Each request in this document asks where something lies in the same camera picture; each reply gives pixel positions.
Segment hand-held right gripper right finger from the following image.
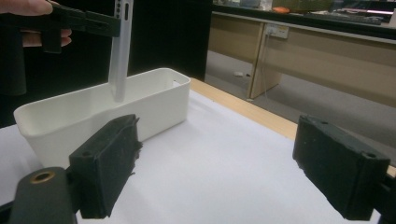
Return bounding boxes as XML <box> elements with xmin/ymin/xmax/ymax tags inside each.
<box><xmin>292</xmin><ymin>115</ymin><xmax>392</xmax><ymax>221</ymax></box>

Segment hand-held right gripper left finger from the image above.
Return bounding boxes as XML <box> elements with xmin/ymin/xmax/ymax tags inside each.
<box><xmin>68</xmin><ymin>114</ymin><xmax>143</xmax><ymax>219</ymax></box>

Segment translucent blue phone case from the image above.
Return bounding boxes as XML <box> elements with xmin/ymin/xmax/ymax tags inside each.
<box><xmin>107</xmin><ymin>0</ymin><xmax>134</xmax><ymax>103</ymax></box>

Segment white plastic bin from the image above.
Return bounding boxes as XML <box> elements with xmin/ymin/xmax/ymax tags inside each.
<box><xmin>13</xmin><ymin>67</ymin><xmax>191</xmax><ymax>170</ymax></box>

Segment wooden desk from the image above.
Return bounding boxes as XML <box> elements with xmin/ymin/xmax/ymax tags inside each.
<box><xmin>207</xmin><ymin>3</ymin><xmax>396</xmax><ymax>108</ymax></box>

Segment dark keyboard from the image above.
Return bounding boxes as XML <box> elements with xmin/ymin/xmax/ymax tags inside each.
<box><xmin>304</xmin><ymin>11</ymin><xmax>385</xmax><ymax>26</ymax></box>

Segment white power outlet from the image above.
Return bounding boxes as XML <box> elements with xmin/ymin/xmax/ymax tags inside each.
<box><xmin>265</xmin><ymin>23</ymin><xmax>290</xmax><ymax>40</ymax></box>

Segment thin cable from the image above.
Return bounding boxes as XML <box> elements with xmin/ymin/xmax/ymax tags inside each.
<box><xmin>258</xmin><ymin>33</ymin><xmax>271</xmax><ymax>101</ymax></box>

